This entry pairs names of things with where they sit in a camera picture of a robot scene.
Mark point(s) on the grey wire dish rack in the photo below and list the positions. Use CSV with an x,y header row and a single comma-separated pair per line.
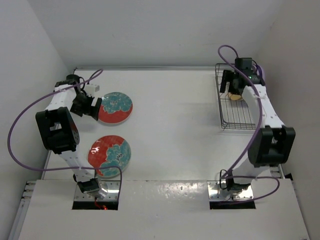
x,y
234,114

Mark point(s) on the red teal floral plate upper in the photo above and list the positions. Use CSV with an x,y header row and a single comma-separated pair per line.
x,y
115,108

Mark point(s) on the orange plate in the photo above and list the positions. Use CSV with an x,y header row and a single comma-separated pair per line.
x,y
236,97

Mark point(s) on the red teal floral plate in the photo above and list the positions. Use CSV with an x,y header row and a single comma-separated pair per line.
x,y
108,151
115,108

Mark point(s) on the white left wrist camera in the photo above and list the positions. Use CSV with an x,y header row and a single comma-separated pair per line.
x,y
91,89

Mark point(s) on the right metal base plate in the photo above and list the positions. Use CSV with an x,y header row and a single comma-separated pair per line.
x,y
218,192

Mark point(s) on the red teal floral plate lower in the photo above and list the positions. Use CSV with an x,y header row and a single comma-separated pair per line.
x,y
108,151

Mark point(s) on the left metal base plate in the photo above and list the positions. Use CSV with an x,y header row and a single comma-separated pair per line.
x,y
108,192

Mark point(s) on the lavender plate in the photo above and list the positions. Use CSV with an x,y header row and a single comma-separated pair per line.
x,y
258,70
263,72

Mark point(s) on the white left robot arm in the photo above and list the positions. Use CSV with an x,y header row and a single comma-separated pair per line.
x,y
59,133

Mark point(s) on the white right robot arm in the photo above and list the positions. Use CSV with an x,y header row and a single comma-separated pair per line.
x,y
272,140

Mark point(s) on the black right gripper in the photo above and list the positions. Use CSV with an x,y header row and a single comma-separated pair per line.
x,y
229,76

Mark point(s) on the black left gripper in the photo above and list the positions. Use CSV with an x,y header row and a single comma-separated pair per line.
x,y
89,110

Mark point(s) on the metal base plate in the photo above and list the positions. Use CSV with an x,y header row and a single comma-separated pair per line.
x,y
108,192
218,192

